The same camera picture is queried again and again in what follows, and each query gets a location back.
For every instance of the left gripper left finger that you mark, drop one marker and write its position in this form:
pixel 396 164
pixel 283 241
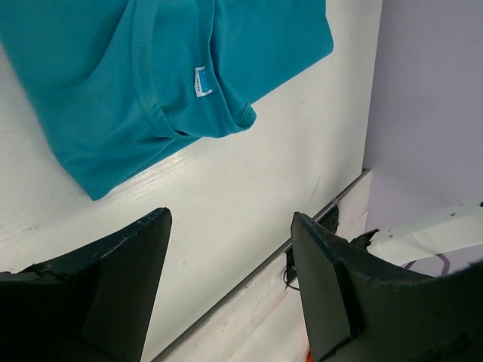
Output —
pixel 91 304

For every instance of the teal t shirt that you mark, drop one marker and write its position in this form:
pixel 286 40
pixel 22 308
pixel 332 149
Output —
pixel 117 86

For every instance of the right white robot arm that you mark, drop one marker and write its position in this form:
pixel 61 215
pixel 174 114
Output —
pixel 440 244

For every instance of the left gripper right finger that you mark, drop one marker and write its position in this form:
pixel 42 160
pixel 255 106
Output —
pixel 358 307

